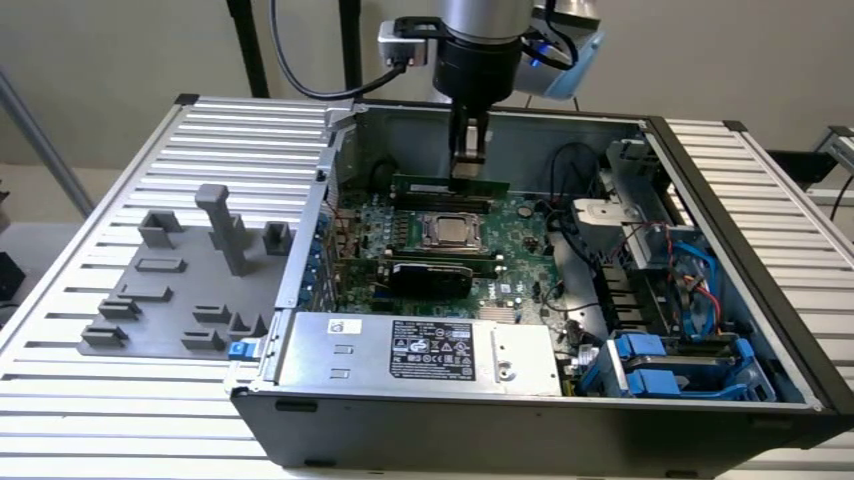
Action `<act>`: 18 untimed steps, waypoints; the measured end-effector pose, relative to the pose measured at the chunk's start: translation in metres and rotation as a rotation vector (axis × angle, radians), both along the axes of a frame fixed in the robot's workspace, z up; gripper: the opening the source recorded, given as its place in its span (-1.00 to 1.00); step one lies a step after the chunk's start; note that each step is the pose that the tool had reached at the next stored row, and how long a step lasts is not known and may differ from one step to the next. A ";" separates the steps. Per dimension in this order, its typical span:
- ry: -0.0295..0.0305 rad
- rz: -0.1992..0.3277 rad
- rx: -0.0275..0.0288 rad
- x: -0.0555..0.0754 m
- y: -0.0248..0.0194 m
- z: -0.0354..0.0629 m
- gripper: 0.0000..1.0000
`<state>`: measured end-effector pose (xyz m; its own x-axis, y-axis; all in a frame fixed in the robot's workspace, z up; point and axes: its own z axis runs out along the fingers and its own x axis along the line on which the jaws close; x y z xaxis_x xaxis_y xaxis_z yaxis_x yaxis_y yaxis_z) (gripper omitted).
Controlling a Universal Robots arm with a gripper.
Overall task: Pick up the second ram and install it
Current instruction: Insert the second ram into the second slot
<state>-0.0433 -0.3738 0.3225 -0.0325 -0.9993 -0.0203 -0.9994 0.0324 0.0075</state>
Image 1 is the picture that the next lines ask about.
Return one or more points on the CPU in socket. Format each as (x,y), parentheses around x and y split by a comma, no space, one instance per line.
(449,231)

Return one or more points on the black graphics card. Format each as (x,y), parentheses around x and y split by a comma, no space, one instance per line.
(429,279)

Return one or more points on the grey parts rack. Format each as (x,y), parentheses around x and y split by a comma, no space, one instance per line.
(166,300)

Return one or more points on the silver power supply unit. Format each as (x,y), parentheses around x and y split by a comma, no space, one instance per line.
(413,352)

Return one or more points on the green RAM stick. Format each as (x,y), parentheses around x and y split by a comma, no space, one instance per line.
(427,186)

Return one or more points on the green motherboard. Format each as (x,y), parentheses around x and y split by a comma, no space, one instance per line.
(520,250)

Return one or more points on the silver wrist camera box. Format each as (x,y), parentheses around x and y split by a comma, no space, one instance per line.
(404,45)

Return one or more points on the grey metal pole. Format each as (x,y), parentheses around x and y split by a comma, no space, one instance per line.
(40,140)

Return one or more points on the silver metal drive cage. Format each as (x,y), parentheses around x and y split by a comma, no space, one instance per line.
(633,225)

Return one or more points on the blue disk bay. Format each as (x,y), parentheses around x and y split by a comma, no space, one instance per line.
(667,370)

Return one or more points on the black fan shroud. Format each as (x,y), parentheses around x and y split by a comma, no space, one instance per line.
(627,300)

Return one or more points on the blue case latch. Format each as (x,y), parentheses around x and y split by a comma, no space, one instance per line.
(241,350)

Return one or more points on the black box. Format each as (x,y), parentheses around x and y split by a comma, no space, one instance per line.
(9,277)

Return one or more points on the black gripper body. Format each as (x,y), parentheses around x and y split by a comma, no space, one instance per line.
(475,67)

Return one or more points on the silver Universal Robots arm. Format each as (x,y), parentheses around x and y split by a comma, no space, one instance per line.
(487,17)

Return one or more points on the black RAM slot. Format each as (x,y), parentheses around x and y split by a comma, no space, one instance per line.
(487,258)
(440,203)

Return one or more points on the black tripod leg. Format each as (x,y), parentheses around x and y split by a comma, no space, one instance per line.
(353,45)
(248,47)

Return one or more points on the black open PC case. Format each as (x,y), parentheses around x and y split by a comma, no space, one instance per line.
(507,430)

